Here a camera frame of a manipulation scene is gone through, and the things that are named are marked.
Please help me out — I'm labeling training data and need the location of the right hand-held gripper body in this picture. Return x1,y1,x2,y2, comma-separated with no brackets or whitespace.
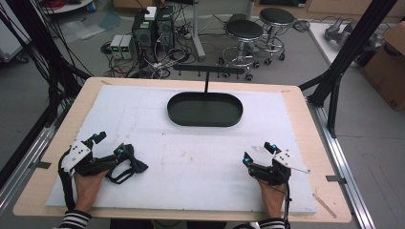
247,148,311,187

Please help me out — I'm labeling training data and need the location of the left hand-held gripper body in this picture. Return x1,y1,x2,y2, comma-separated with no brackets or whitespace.
60,138,119,177

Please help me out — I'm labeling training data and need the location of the black bow tie with strap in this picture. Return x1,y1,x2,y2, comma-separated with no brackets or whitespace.
106,143,150,185

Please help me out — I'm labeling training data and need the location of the person's right hand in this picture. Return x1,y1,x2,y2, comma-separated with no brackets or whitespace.
257,179,287,221

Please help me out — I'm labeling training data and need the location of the person's left hand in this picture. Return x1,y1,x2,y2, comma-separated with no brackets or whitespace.
74,169,110,214

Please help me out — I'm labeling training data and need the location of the black tape piece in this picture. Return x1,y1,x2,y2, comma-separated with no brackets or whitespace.
30,160,53,170
326,175,348,186

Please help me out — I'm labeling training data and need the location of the white foam board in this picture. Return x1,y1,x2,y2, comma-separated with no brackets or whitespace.
45,83,318,216

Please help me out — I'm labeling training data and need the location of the black oval tray with hanger bar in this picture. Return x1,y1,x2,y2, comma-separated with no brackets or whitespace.
166,64,246,129

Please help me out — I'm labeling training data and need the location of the grey power supply unit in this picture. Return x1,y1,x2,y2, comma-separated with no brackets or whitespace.
119,33,138,60
109,33,124,60

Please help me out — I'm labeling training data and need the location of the black computer tower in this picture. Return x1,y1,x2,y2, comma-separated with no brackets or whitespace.
155,5,176,52
131,10,158,63

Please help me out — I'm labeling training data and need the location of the white side table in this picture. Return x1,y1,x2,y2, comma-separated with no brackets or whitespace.
308,21,394,68

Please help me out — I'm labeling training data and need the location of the black round stool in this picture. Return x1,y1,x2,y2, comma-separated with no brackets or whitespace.
217,18,266,82
258,7,298,67

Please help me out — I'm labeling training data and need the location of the grey metal table leg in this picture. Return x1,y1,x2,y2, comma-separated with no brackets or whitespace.
190,0,207,62

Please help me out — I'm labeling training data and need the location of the white box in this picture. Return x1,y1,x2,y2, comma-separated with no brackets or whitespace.
143,6,159,22

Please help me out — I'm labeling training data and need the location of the white round table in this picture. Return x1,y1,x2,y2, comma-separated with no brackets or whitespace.
39,0,97,15

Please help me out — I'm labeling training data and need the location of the brown cardboard box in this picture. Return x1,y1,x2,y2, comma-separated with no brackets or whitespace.
362,21,405,113

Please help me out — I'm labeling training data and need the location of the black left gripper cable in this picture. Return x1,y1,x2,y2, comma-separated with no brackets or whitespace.
57,148,78,212

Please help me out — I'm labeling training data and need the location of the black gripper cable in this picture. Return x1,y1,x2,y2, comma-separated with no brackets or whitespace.
282,181,293,229
57,148,78,212

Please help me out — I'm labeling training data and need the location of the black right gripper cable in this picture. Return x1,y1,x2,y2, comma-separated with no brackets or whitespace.
282,181,293,229

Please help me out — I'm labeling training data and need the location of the aluminium rail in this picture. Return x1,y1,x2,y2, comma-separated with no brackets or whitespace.
306,96,378,229
0,123,63,215

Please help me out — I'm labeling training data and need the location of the tangle of floor cables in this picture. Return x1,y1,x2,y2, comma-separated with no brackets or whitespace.
100,12,230,80

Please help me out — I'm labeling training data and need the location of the black metal frame post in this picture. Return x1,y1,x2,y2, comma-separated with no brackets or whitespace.
0,0,92,189
298,0,399,139

